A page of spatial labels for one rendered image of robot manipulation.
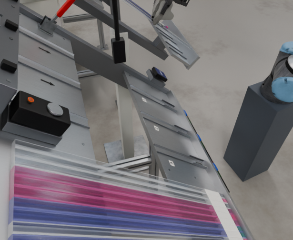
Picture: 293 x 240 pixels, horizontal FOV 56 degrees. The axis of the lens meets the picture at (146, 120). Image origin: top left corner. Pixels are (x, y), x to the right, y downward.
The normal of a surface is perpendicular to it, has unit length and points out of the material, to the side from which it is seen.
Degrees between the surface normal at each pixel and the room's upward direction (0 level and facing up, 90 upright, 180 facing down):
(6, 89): 90
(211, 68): 0
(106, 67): 90
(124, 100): 90
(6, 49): 43
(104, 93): 0
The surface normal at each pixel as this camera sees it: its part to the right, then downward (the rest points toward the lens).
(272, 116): -0.90, 0.32
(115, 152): 0.00, -0.68
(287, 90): -0.41, 0.75
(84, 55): 0.29, 0.70
